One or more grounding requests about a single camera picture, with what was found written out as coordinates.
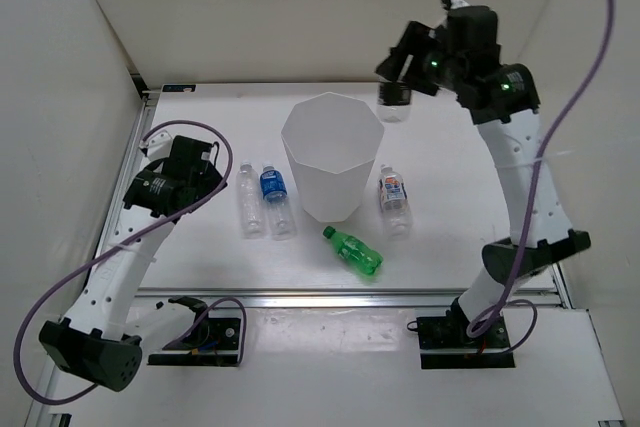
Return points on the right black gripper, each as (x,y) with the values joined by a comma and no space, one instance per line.
(416,41)

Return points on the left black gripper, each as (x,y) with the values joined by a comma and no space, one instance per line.
(210,183)

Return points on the black label plastic bottle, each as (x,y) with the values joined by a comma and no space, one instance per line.
(393,102)

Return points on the clear unlabeled plastic bottle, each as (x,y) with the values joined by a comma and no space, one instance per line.
(249,201)

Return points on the blue label plastic bottle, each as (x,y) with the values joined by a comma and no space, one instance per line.
(276,199)

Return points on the white orange label bottle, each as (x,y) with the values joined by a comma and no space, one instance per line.
(394,205)

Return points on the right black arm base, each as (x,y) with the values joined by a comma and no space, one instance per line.
(444,347)

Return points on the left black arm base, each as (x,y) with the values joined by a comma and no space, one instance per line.
(213,341)

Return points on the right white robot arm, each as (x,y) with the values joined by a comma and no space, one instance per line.
(503,104)

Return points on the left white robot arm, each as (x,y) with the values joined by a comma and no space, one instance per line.
(92,340)

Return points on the white octagonal plastic bin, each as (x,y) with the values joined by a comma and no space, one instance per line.
(331,142)

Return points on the green plastic soda bottle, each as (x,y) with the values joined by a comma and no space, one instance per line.
(353,252)

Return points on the left aluminium side rail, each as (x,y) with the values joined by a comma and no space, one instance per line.
(131,158)

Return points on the aluminium front rail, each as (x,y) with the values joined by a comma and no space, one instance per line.
(290,299)

